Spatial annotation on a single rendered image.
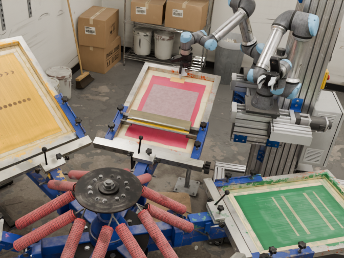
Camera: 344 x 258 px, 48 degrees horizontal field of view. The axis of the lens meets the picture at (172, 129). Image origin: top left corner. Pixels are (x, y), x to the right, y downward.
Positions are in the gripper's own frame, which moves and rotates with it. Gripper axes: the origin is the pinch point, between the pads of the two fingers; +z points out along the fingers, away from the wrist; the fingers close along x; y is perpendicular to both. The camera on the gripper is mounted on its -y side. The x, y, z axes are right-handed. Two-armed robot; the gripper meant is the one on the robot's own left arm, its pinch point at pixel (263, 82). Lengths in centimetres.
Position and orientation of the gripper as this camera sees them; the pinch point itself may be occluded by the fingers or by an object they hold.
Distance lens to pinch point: 198.6
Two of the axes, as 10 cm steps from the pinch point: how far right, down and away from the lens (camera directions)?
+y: 0.4, 8.7, 4.8
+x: -8.5, -2.3, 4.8
